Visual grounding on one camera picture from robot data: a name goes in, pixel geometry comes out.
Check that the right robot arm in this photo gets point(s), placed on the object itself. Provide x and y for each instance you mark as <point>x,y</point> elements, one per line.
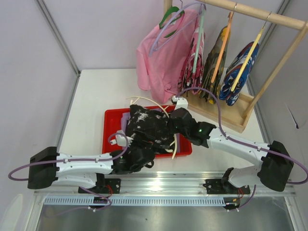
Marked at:
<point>270,164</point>

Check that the pink patterned garment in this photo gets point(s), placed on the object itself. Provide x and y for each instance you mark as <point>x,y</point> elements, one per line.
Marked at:
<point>191,74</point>

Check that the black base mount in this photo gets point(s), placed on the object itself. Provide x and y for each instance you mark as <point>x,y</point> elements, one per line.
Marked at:
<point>219,186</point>
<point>109,186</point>

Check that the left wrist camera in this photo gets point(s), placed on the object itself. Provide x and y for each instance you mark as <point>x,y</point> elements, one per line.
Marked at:
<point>119,138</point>

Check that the aluminium rail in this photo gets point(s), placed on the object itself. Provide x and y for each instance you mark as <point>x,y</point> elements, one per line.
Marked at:
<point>166,184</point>

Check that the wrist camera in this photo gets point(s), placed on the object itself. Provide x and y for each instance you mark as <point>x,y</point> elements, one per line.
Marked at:
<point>179,102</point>
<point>119,138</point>

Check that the wooden clothes rack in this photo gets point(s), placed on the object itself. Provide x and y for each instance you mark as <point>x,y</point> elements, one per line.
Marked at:
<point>237,117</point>

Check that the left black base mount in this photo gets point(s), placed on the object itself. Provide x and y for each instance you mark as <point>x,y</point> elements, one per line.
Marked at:
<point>109,186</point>

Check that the cream hanger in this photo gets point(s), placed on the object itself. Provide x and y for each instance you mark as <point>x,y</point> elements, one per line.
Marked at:
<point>134,99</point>

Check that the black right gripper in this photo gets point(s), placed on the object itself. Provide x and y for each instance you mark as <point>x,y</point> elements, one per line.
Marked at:
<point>173,120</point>

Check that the orange hanger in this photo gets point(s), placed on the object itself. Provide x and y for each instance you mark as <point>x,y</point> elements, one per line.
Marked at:
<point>224,42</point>

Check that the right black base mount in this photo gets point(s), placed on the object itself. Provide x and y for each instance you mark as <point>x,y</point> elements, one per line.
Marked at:
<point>219,186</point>

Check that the red plastic tray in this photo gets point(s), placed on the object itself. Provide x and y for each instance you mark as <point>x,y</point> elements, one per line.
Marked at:
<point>112,123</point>

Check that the white cable duct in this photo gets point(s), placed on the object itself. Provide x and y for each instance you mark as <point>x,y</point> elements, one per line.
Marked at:
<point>134,200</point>

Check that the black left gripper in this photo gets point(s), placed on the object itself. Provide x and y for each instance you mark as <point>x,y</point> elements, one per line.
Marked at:
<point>138,146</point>

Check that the purple trousers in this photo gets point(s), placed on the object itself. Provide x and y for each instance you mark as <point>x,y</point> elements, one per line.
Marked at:
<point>124,120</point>

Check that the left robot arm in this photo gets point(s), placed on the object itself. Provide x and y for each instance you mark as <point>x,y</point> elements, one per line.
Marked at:
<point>50,167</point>

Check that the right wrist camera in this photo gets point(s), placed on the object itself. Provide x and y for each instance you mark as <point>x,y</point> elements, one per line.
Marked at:
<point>179,102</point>

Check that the black floral garment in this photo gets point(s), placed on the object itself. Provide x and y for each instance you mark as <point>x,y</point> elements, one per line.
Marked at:
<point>148,128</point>

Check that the camouflage garment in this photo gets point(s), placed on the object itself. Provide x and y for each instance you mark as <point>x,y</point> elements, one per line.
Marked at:
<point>215,62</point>

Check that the yellow hanger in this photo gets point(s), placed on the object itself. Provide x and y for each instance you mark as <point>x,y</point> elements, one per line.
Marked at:
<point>249,54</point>

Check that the pink t-shirt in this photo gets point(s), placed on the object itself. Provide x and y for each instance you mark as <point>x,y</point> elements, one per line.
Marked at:
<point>159,72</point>

